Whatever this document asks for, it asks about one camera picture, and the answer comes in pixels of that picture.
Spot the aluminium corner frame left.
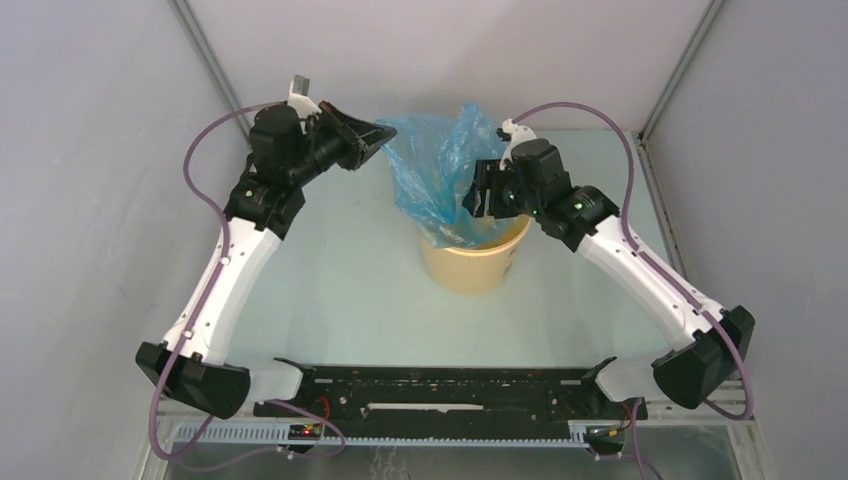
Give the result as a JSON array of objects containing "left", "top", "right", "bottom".
[{"left": 167, "top": 0, "right": 244, "bottom": 111}]

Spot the small lit circuit board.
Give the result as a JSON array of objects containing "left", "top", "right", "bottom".
[{"left": 287, "top": 424, "right": 323, "bottom": 441}]

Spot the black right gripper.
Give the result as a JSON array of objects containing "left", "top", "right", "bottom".
[{"left": 461, "top": 160, "right": 542, "bottom": 220}]

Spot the yellow printed trash bin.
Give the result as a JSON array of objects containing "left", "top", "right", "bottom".
[{"left": 419, "top": 215, "right": 533, "bottom": 295}]

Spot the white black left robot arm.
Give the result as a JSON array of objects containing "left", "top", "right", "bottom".
[{"left": 135, "top": 101, "right": 397, "bottom": 419}]

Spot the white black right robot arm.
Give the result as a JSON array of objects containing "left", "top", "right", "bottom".
[{"left": 462, "top": 139, "right": 756, "bottom": 418}]

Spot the aluminium corner frame right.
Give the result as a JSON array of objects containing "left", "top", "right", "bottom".
[{"left": 640, "top": 0, "right": 729, "bottom": 140}]

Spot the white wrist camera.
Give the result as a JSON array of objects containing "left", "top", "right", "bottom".
[
  {"left": 287, "top": 74, "right": 320, "bottom": 119},
  {"left": 498, "top": 119, "right": 537, "bottom": 171}
]

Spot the blue plastic trash bag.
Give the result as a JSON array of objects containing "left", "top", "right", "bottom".
[{"left": 377, "top": 103, "right": 513, "bottom": 249}]

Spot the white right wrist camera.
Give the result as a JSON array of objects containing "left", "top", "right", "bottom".
[{"left": 498, "top": 119, "right": 537, "bottom": 171}]

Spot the aluminium corner frame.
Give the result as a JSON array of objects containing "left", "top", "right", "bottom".
[
  {"left": 640, "top": 0, "right": 729, "bottom": 140},
  {"left": 167, "top": 0, "right": 244, "bottom": 111}
]

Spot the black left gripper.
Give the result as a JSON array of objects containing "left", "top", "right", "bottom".
[{"left": 288, "top": 102, "right": 397, "bottom": 186}]

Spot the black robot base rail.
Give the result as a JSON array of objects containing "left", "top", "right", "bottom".
[{"left": 290, "top": 365, "right": 647, "bottom": 439}]

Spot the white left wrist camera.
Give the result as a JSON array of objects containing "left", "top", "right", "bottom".
[{"left": 287, "top": 74, "right": 320, "bottom": 119}]

